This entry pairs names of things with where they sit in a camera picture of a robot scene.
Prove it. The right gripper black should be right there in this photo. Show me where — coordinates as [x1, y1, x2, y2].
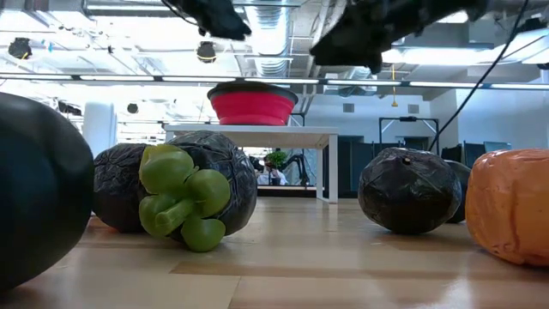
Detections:
[309, 0, 434, 75]

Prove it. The dark mangosteen with green calyx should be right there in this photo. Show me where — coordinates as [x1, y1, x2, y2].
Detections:
[137, 130, 259, 253]

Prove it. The white perforated riser shelf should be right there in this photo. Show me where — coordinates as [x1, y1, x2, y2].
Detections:
[164, 124, 340, 204]

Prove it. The dark plum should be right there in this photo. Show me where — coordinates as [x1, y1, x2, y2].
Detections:
[0, 91, 95, 292]

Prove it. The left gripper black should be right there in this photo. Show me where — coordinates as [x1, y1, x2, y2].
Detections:
[162, 0, 253, 42]

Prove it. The red collapsible bowl grey rim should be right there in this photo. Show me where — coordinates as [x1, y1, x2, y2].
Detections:
[207, 81, 299, 127]

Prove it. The black ceiling lamp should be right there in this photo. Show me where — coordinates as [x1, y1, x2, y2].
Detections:
[196, 40, 218, 64]
[7, 37, 33, 61]

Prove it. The dark purple round fruit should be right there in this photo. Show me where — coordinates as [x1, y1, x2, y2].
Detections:
[357, 147, 463, 236]
[92, 142, 149, 234]
[443, 159, 473, 225]

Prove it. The silver ceiling air duct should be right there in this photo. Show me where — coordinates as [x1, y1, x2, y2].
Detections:
[242, 0, 295, 79]

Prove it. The orange bell pepper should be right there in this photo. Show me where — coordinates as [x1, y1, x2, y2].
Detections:
[464, 148, 549, 268]

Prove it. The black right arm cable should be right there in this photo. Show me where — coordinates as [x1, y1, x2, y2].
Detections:
[427, 0, 531, 152]

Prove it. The white round column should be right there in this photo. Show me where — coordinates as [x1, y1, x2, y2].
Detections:
[81, 101, 118, 158]

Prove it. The yellow hanging cord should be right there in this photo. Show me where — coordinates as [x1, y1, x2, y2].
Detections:
[390, 64, 399, 108]

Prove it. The green background plant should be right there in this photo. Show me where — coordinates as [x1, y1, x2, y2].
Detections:
[265, 149, 289, 169]

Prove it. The black background metal frame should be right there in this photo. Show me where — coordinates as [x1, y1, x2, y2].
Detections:
[378, 116, 441, 152]

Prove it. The person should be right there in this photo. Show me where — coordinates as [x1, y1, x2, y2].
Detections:
[256, 161, 289, 186]

